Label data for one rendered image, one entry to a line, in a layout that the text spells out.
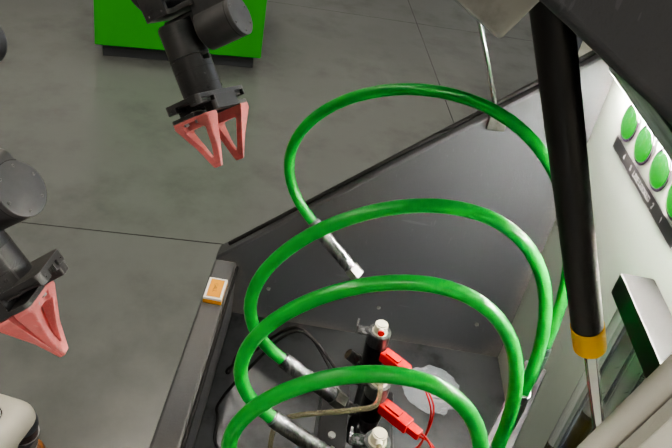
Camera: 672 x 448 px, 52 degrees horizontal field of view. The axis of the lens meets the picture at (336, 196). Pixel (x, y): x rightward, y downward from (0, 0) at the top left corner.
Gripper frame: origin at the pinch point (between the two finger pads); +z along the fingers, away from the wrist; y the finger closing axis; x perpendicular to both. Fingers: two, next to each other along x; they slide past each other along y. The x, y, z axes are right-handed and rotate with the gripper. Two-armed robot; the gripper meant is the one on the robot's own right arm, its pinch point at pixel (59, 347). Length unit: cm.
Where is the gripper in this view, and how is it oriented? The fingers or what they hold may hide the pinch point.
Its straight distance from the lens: 81.9
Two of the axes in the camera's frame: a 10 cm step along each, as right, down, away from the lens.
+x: -0.6, -3.4, 9.4
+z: 4.6, 8.2, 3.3
